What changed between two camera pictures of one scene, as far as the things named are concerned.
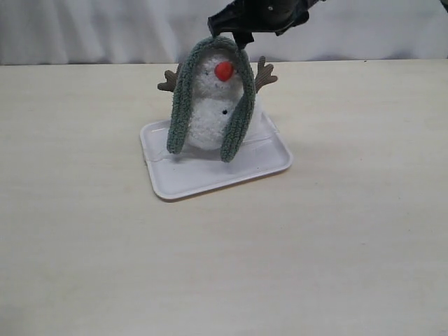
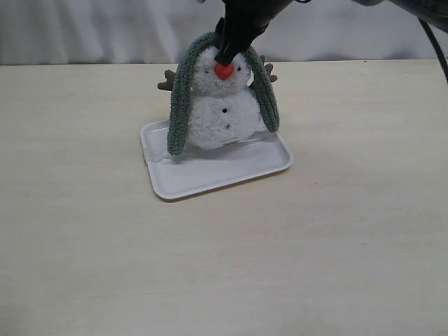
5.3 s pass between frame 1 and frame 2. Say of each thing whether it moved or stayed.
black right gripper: moved
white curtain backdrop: stayed
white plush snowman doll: moved
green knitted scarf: moved
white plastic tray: stayed
